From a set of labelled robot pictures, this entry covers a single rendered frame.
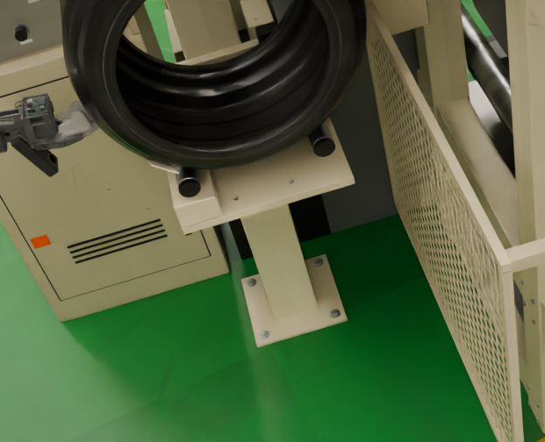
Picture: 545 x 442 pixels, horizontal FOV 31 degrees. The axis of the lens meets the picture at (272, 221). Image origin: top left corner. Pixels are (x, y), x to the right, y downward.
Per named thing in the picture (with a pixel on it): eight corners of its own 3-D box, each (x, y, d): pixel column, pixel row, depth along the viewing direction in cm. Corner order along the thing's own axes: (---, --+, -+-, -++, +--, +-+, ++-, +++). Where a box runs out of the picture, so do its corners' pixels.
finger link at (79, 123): (102, 110, 186) (53, 118, 185) (108, 134, 190) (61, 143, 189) (101, 100, 188) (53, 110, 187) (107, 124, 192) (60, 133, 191)
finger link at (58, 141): (82, 137, 187) (37, 146, 187) (84, 143, 188) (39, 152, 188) (81, 122, 191) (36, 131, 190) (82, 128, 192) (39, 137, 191)
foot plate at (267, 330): (241, 281, 297) (240, 276, 295) (326, 255, 296) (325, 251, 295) (257, 347, 277) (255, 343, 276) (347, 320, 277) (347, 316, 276)
